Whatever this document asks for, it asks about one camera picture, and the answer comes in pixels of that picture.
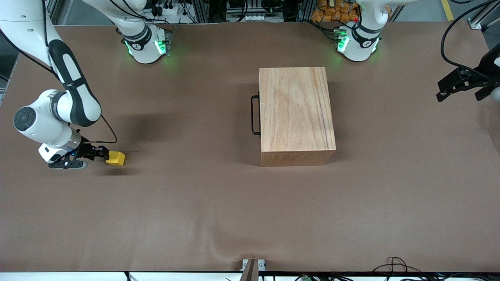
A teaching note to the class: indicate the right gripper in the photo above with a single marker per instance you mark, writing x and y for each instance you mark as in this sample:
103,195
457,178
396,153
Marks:
86,150

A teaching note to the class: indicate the yellow block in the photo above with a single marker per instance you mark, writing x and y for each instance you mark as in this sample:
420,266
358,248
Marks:
116,158

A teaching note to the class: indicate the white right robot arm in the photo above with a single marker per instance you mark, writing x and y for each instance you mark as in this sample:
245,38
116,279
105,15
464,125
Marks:
58,117

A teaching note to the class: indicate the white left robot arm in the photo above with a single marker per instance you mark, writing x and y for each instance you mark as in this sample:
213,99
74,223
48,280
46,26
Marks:
361,43

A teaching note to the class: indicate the wooden drawer cabinet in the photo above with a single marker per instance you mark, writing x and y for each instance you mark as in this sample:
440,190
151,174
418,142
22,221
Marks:
297,113

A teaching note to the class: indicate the brown table cloth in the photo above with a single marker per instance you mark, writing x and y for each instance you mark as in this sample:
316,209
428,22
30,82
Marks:
195,214

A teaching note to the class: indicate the pile of orange items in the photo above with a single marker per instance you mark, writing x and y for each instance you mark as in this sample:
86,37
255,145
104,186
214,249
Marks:
332,9

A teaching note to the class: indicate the white power strip with plugs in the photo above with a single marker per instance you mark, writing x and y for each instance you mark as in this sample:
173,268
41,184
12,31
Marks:
168,9

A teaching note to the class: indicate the grey metal table clamp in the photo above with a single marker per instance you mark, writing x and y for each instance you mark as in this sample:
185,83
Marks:
253,267

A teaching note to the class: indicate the long white power strip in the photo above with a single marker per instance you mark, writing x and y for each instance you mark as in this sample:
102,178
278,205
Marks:
263,18

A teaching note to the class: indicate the aluminium frame profile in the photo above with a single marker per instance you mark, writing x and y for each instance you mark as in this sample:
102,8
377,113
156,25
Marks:
482,19

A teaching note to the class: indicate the aluminium frame post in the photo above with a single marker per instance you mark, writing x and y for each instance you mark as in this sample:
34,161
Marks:
305,9
199,9

